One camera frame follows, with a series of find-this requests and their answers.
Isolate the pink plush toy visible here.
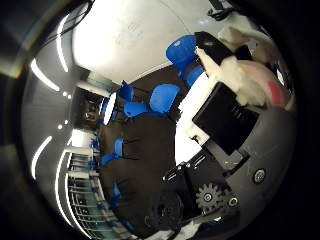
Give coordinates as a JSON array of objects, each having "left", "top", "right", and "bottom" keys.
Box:
[{"left": 240, "top": 59, "right": 293, "bottom": 109}]

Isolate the blue plastic chair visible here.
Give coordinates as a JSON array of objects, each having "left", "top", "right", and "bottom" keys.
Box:
[
  {"left": 113, "top": 137, "right": 125, "bottom": 158},
  {"left": 123, "top": 101, "right": 148, "bottom": 119},
  {"left": 165, "top": 34, "right": 198, "bottom": 73},
  {"left": 118, "top": 80, "right": 135, "bottom": 103},
  {"left": 148, "top": 83, "right": 181, "bottom": 116},
  {"left": 184, "top": 64, "right": 206, "bottom": 88}
]

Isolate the black cable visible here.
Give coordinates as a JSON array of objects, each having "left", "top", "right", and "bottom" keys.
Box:
[
  {"left": 207, "top": 0, "right": 236, "bottom": 22},
  {"left": 43, "top": 0, "right": 95, "bottom": 48}
]

